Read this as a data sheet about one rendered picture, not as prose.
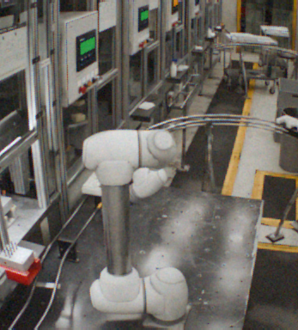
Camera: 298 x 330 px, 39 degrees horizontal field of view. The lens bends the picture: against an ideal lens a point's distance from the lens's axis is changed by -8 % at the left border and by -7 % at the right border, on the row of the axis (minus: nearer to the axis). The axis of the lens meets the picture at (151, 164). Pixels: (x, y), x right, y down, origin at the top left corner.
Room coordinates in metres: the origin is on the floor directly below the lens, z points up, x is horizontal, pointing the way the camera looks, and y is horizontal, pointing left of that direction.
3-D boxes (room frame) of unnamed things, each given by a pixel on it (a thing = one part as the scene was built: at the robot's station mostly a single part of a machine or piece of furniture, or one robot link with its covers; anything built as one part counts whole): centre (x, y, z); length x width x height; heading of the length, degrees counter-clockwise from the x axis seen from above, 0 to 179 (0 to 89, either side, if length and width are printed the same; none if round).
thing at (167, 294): (1.34, -0.07, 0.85); 0.18 x 0.16 x 0.22; 96
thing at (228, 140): (6.05, -1.14, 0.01); 5.85 x 0.59 x 0.01; 164
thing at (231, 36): (6.91, -1.59, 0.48); 0.88 x 0.56 x 0.96; 92
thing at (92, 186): (2.28, 0.26, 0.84); 0.36 x 0.14 x 0.10; 164
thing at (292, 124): (3.15, -1.17, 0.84); 0.37 x 0.14 x 0.10; 42
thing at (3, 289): (1.20, 0.61, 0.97); 0.08 x 0.08 x 0.12; 74
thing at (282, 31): (8.02, -2.33, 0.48); 0.84 x 0.58 x 0.97; 172
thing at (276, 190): (3.47, -1.21, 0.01); 1.00 x 0.55 x 0.01; 164
